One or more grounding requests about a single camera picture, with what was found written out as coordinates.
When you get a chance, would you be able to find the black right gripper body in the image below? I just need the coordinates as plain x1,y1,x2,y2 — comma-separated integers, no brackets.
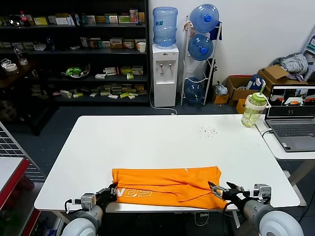
222,191,254,208

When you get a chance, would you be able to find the white teal plastic rack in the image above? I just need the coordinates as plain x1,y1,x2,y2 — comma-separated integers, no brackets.
302,36,315,66

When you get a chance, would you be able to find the blue water jug with label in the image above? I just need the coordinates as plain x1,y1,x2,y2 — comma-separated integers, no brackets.
153,6,178,48

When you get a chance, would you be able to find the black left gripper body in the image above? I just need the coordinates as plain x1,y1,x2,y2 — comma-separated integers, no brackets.
94,188,117,212

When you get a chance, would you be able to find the white wire grid panel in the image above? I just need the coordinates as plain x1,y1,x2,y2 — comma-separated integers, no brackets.
0,119,46,182

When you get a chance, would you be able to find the white power adapter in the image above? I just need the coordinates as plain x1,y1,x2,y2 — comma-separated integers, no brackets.
195,211,210,225

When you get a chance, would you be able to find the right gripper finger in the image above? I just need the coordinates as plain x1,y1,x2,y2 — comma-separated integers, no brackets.
226,182,245,195
208,181,226,198

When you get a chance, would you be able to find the dark blue bottle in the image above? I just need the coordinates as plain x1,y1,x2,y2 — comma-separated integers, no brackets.
46,36,56,52

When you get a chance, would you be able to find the bowl of green fruit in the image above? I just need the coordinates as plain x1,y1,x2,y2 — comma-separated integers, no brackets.
61,63,92,79

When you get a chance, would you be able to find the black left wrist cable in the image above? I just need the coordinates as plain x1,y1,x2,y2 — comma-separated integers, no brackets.
64,199,83,214

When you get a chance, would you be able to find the shiny glass bowl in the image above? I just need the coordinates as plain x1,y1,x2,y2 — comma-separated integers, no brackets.
8,14,24,27

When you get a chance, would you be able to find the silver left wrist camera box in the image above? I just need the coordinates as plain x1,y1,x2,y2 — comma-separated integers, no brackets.
80,193,96,211

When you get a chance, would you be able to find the grey pile of clothes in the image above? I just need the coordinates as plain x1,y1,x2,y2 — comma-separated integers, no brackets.
273,53,309,81

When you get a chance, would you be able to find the grey laptop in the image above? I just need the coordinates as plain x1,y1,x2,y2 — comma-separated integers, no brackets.
265,85,315,153

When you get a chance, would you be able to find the cola bottle with red label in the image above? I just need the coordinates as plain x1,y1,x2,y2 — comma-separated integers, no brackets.
20,10,32,27

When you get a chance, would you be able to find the cardboard box with raised flap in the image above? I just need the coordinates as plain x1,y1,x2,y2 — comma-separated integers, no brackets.
257,64,308,86

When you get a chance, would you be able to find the green lidded water bottle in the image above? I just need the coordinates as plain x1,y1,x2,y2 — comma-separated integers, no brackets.
240,85,272,128

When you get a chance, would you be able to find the grey plastic bag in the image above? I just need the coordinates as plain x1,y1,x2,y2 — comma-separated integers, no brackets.
214,82,228,96

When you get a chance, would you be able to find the white tape roll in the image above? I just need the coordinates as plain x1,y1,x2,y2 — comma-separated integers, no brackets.
1,58,19,74

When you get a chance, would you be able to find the red edged white cart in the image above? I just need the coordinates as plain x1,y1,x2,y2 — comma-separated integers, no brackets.
0,155,42,236

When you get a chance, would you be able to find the small white side table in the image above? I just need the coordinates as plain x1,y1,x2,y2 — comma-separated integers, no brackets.
255,120,315,187

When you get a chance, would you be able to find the blue white bag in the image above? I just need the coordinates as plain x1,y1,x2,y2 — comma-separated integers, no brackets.
247,74,267,90

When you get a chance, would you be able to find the small yellow box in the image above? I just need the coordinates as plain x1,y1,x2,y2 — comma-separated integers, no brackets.
236,97,248,114
212,93,230,105

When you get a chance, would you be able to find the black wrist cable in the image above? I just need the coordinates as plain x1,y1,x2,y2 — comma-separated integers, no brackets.
64,199,83,214
222,203,237,236

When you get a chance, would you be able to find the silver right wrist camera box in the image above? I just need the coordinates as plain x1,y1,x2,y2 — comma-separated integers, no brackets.
253,183,272,205

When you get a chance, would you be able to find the white red medicine box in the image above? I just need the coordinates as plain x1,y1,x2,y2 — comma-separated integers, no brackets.
103,66,120,75

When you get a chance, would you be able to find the white dispenser power cable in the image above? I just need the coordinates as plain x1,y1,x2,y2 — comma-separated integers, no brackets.
150,80,178,115

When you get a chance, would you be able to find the tan cloth strap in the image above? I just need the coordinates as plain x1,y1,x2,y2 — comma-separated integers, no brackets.
183,21,196,33

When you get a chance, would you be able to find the white metal jug rack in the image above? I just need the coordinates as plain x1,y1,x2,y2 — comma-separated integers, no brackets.
180,15,223,106

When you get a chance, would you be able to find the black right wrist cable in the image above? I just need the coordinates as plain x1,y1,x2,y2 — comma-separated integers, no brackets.
222,203,237,236

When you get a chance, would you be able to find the orange t-shirt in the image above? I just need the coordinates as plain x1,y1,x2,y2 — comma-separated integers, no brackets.
111,166,228,209

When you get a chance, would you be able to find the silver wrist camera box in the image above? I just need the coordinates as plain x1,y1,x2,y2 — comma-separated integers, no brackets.
253,183,272,205
80,193,96,211

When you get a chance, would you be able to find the white water dispenser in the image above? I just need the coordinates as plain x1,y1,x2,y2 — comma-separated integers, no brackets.
152,44,180,108

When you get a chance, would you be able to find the black shelving unit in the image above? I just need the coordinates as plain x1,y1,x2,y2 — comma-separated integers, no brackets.
0,0,151,106

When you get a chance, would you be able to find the beige medicine box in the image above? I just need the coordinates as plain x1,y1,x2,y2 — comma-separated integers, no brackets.
110,37,124,49

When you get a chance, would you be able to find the dark brown table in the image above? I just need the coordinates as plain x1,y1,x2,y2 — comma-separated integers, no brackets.
0,59,60,136

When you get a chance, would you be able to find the pink green printed box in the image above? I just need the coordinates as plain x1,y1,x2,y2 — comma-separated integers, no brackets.
129,8,139,24

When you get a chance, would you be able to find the clear plastic bottle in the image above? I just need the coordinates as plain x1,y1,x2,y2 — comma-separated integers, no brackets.
14,46,25,61

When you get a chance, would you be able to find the open brown cardboard box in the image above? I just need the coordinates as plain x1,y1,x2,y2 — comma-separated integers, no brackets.
225,75,261,106

